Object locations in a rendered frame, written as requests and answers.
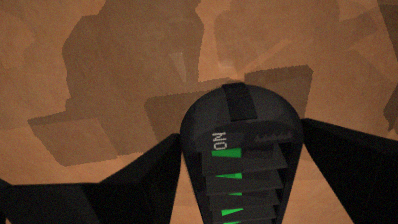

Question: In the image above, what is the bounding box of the dark grey controller unit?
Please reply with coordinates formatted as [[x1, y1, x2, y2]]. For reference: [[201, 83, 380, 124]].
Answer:
[[180, 82, 304, 224]]

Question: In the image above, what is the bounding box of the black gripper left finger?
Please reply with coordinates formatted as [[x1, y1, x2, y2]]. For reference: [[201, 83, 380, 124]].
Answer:
[[0, 133, 182, 224]]

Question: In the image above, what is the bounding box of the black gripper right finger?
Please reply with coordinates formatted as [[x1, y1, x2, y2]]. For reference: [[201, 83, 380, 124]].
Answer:
[[301, 118, 398, 224]]

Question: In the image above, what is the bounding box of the black rectangular block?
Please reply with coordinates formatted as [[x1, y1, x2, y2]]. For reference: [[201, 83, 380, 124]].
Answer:
[[0, 178, 12, 189]]

